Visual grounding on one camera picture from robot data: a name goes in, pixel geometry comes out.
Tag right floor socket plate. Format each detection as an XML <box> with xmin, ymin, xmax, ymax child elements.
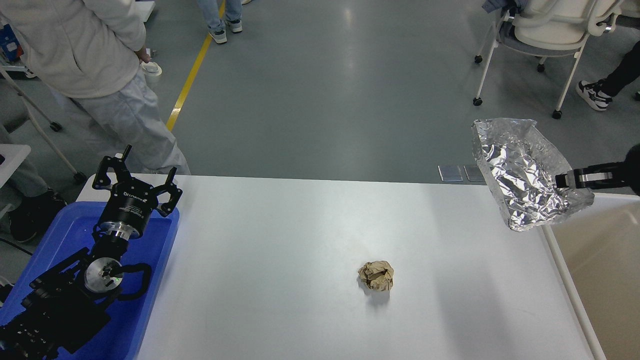
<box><xmin>463</xmin><ymin>164</ymin><xmax>485</xmax><ymax>183</ymax></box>

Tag blue plastic bin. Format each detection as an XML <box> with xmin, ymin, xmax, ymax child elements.
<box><xmin>1</xmin><ymin>202</ymin><xmax>178</xmax><ymax>360</ymax></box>

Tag person in blue jeans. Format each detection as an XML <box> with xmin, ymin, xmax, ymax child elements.
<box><xmin>196</xmin><ymin>0</ymin><xmax>243</xmax><ymax>44</ymax></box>

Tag crumpled brown paper ball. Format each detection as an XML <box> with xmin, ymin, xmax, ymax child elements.
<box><xmin>358</xmin><ymin>260</ymin><xmax>394</xmax><ymax>292</ymax></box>

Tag white side table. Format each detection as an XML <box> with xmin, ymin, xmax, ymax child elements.
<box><xmin>0</xmin><ymin>144</ymin><xmax>32</xmax><ymax>188</ymax></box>

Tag white office chair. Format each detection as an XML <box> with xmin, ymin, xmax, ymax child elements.
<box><xmin>472</xmin><ymin>0</ymin><xmax>624</xmax><ymax>119</ymax></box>

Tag white round floor object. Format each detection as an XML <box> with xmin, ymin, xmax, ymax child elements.
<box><xmin>140</xmin><ymin>61</ymin><xmax>163</xmax><ymax>84</ymax></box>

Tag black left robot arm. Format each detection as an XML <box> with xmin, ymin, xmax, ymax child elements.
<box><xmin>1</xmin><ymin>145</ymin><xmax>183</xmax><ymax>360</ymax></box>

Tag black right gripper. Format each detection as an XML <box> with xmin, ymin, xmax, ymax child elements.
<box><xmin>555</xmin><ymin>144</ymin><xmax>640</xmax><ymax>196</ymax></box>

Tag person in white clothes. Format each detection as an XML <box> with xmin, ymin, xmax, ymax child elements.
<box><xmin>0</xmin><ymin>0</ymin><xmax>191</xmax><ymax>175</ymax></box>

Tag seated person black trousers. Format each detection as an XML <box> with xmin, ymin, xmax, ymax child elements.
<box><xmin>575</xmin><ymin>41</ymin><xmax>640</xmax><ymax>112</ymax></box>

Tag beige plastic bin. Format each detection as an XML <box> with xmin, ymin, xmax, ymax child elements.
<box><xmin>541</xmin><ymin>193</ymin><xmax>640</xmax><ymax>360</ymax></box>

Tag left floor socket plate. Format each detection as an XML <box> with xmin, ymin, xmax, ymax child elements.
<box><xmin>438</xmin><ymin>165</ymin><xmax>464</xmax><ymax>183</ymax></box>

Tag floor socket plate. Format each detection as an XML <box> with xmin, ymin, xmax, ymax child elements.
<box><xmin>438</xmin><ymin>165</ymin><xmax>464</xmax><ymax>183</ymax></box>
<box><xmin>463</xmin><ymin>164</ymin><xmax>485</xmax><ymax>183</ymax></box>

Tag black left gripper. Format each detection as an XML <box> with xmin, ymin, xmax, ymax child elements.
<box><xmin>91</xmin><ymin>144</ymin><xmax>183</xmax><ymax>240</ymax></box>

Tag aluminium foil bag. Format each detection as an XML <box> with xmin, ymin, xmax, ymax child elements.
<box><xmin>471</xmin><ymin>117</ymin><xmax>595</xmax><ymax>231</ymax></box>

